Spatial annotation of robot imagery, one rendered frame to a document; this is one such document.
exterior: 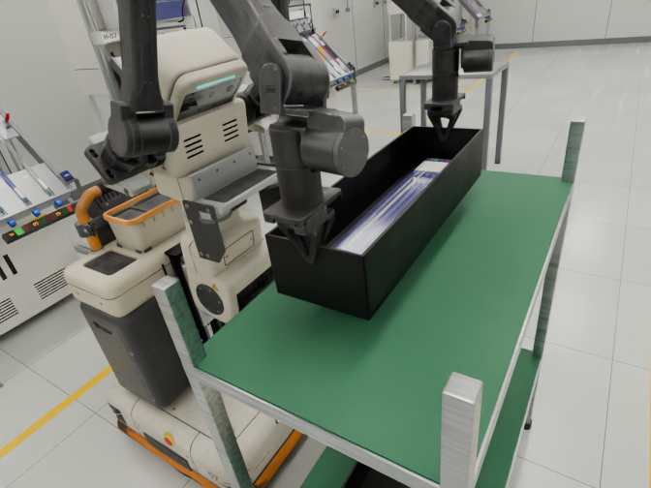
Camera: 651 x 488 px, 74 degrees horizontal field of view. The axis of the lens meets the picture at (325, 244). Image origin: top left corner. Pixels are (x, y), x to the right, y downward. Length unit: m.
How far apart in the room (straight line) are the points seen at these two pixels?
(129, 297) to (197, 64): 0.69
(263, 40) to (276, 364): 0.45
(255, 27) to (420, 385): 0.50
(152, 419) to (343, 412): 1.12
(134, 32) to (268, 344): 0.55
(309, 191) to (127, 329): 0.95
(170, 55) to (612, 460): 1.74
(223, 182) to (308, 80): 0.62
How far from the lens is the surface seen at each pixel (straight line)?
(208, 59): 1.04
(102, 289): 1.34
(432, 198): 0.79
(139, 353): 1.46
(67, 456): 2.12
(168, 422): 1.61
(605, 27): 9.89
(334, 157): 0.48
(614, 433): 1.91
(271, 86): 0.53
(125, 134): 0.85
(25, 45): 4.62
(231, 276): 1.19
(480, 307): 0.76
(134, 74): 0.85
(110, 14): 3.28
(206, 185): 1.07
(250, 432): 1.48
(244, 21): 0.59
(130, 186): 0.99
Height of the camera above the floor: 1.43
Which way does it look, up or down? 30 degrees down
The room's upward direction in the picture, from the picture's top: 8 degrees counter-clockwise
